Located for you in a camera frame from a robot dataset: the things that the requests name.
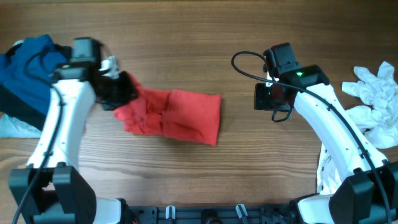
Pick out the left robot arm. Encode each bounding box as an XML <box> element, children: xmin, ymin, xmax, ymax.
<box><xmin>9</xmin><ymin>37</ymin><xmax>139</xmax><ymax>223</ymax></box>

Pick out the blue folded shirt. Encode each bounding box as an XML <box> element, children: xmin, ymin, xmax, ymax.
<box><xmin>1</xmin><ymin>35</ymin><xmax>67</xmax><ymax>114</ymax></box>

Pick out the red printed t-shirt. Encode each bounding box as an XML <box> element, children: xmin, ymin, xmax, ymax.
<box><xmin>114</xmin><ymin>75</ymin><xmax>221</xmax><ymax>146</ymax></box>

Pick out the white printed t-shirt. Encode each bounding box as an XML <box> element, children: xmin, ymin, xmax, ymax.
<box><xmin>316</xmin><ymin>60</ymin><xmax>398</xmax><ymax>195</ymax></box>

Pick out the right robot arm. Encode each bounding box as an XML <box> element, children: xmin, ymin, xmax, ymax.
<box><xmin>254</xmin><ymin>43</ymin><xmax>397</xmax><ymax>223</ymax></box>

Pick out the right black cable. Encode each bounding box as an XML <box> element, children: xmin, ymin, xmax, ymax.
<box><xmin>231</xmin><ymin>50</ymin><xmax>394</xmax><ymax>224</ymax></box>

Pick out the light blue denim garment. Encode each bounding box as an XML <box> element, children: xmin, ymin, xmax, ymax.
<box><xmin>1</xmin><ymin>114</ymin><xmax>42</xmax><ymax>138</ymax></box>

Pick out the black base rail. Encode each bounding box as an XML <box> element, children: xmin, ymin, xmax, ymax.
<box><xmin>130</xmin><ymin>203</ymin><xmax>300</xmax><ymax>224</ymax></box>

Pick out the black folded garment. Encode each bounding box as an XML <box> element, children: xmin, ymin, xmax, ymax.
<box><xmin>0</xmin><ymin>43</ymin><xmax>74</xmax><ymax>131</ymax></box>

